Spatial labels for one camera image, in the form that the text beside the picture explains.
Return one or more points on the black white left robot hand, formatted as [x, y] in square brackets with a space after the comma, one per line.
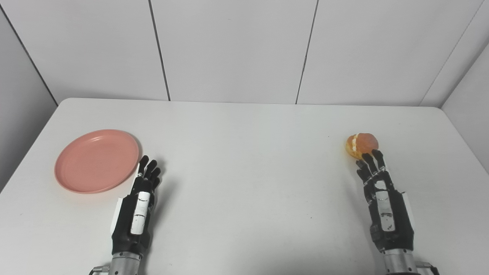
[130, 225]

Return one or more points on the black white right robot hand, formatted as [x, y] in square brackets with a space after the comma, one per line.
[399, 221]

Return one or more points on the cream puff pastry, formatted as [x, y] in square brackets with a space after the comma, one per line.
[361, 144]

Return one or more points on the pink round plate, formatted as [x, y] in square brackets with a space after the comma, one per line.
[95, 162]

